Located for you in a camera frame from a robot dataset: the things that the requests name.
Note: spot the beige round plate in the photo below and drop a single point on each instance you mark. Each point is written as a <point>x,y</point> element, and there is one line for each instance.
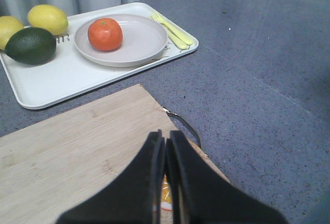
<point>143,41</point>

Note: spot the metal cutting board handle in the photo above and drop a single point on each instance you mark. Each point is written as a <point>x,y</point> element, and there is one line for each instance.
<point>188,126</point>

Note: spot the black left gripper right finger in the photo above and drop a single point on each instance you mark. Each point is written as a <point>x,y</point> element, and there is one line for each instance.
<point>200,195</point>

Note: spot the green lime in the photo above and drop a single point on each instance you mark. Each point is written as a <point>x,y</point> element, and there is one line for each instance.
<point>32,46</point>

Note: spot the yellow plastic fork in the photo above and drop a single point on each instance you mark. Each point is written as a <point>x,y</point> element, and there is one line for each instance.
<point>173,29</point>

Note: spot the orange mandarin fruit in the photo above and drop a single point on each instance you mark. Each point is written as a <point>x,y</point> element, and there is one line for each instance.
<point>105,34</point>

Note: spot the yellow lemon left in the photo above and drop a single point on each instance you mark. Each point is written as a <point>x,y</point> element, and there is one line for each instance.
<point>9,25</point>

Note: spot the wooden cutting board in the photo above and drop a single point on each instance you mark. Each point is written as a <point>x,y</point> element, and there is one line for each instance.
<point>55,164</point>

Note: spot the yellow lemon right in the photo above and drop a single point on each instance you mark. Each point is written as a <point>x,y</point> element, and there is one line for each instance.
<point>49,18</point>

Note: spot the yellow lemon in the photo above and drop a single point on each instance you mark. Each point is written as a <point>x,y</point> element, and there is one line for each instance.
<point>49,18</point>
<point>9,25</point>

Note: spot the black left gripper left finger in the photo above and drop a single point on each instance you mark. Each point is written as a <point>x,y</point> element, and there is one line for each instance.
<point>133,196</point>

